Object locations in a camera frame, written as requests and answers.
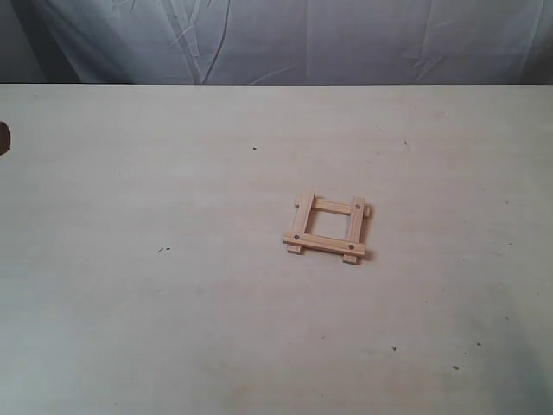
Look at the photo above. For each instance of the white backdrop cloth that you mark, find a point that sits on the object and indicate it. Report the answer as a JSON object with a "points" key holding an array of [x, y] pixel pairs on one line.
{"points": [[277, 42]]}

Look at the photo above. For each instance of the wood stick with two holes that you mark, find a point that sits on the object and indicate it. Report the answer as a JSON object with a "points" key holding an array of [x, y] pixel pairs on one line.
{"points": [[353, 235]]}

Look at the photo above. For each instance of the wood stick with magnets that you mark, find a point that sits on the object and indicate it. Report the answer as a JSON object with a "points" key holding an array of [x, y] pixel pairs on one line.
{"points": [[325, 244]]}

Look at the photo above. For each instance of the plain wood stick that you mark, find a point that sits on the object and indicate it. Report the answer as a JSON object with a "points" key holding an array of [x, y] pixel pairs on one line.
{"points": [[334, 207], [304, 205]]}

